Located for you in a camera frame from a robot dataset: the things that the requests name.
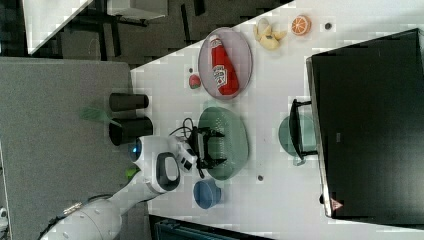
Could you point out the green toy pear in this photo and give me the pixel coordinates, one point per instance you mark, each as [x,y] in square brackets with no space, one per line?
[131,172]

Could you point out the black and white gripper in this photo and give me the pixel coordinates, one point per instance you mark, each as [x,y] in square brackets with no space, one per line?
[192,151]

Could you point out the red toy strawberry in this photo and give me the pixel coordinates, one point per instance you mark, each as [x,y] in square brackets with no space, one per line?
[194,81]

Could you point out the large black pot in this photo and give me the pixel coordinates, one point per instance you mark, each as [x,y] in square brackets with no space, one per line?
[129,130]

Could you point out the blue bowl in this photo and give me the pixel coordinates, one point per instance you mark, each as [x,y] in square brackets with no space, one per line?
[206,193]

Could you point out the grey round plate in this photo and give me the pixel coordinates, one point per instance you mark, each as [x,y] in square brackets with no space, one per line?
[238,51]

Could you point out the green slotted spatula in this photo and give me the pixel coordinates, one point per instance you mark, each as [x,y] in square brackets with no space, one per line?
[97,115]

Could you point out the green plastic strainer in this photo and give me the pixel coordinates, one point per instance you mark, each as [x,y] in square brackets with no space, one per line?
[233,147]

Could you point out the white side table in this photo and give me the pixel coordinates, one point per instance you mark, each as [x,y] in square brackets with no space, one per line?
[44,18]

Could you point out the small black cup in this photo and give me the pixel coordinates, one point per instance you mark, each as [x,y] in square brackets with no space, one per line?
[125,102]

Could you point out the toy orange half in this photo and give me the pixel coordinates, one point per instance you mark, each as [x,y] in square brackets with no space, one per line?
[301,25]

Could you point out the small green cup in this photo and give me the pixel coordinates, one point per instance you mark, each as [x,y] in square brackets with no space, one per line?
[307,137]

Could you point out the toaster oven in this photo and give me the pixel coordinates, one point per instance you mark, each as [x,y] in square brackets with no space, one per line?
[367,102]

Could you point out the peeled toy banana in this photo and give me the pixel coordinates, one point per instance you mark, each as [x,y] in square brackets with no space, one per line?
[266,36]

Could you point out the blue metal table frame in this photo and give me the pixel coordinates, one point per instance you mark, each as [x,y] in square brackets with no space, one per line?
[170,229]

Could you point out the red ketchup bottle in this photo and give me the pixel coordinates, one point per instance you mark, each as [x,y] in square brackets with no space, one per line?
[224,73]

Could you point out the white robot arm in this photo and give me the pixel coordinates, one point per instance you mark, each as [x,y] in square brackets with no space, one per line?
[160,160]

